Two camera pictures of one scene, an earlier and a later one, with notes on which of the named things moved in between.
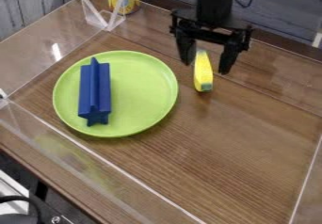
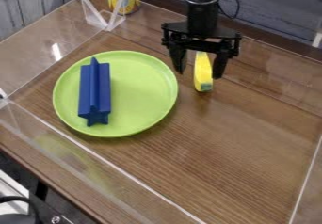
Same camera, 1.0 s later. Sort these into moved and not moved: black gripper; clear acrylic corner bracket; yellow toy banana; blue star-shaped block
Moved: black gripper
Not moved: blue star-shaped block; yellow toy banana; clear acrylic corner bracket
